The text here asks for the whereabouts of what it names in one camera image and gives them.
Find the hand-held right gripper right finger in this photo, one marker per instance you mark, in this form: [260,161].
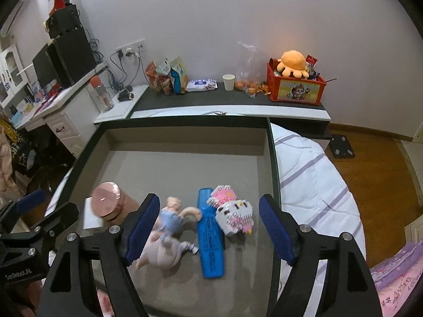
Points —
[277,231]

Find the wet wipes pack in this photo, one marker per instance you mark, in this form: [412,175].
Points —
[201,85]

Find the dark red snack bag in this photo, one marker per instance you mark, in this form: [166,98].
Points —
[166,86]

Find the pink printed blanket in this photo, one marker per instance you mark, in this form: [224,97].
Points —
[396,277]

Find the black bathroom scale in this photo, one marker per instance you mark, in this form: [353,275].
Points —
[342,145]

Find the hanging clothes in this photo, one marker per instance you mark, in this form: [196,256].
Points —
[8,158]

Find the clear plastic bag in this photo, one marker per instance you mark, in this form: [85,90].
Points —
[248,69]

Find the black webcam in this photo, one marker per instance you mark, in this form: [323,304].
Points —
[125,95]

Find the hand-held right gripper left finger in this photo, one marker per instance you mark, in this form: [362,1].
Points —
[142,231]

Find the white green snack bag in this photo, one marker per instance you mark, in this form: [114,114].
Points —
[164,67]

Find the white air conditioner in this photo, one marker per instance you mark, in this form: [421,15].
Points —
[16,16]

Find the small black box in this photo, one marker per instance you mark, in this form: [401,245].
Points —
[62,19]

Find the white glass-door cabinet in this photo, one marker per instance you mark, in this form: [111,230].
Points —
[11,69]

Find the red paper item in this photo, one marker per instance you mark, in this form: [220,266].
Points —
[58,3]

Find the clear bottle with orange cap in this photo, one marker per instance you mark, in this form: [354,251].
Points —
[103,97]

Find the black office chair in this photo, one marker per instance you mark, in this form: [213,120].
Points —
[43,168]

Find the orange snack bag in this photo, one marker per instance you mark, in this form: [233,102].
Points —
[152,74]

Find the red printed crate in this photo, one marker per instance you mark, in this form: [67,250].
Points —
[299,92]

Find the white wall socket strip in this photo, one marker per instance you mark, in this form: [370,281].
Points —
[130,48]

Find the white desk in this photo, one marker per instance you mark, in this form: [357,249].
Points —
[66,115]

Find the red desk items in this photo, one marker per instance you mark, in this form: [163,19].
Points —
[54,89]

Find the low cabinet with dark top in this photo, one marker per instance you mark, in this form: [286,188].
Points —
[205,100]

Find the rose gold round jar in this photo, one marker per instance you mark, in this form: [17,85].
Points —
[109,198]

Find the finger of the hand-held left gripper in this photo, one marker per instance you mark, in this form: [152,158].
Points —
[62,216]
[31,199]

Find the blue highlighter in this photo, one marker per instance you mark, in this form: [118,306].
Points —
[210,244]

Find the pink pig figurine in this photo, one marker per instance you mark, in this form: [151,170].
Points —
[162,254]

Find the white charger block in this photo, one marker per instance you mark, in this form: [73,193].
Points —
[91,218]

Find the blue white box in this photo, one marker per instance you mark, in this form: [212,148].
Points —
[37,91]

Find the pink box with black rim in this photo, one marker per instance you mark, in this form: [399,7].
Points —
[185,158]

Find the white paper cup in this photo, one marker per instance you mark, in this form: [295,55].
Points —
[228,82]

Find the pink white block cat toy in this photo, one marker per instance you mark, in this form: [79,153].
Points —
[234,214]

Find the black monitor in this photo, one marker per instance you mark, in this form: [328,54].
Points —
[44,69]

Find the pile of small oranges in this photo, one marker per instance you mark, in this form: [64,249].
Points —
[252,89]

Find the doll figurine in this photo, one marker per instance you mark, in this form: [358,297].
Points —
[172,221]

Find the blue snack bag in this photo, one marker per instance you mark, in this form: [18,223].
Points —
[178,79]

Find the white nightstand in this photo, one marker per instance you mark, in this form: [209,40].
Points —
[115,110]

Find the orange plush octopus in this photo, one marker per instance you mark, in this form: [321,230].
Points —
[292,61]

